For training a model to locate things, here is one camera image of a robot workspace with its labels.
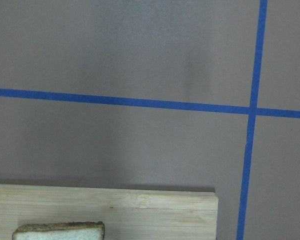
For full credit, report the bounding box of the brown bread slice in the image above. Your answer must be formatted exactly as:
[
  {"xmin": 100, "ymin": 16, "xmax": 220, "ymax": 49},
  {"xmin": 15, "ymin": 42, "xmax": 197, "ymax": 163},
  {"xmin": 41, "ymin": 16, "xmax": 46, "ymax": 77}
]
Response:
[{"xmin": 12, "ymin": 221, "xmax": 105, "ymax": 240}]

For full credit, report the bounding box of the wooden cutting board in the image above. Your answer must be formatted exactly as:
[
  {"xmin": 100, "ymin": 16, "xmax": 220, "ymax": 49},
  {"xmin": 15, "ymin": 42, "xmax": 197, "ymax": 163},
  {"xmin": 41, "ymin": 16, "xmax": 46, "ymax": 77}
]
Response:
[{"xmin": 0, "ymin": 184, "xmax": 219, "ymax": 240}]

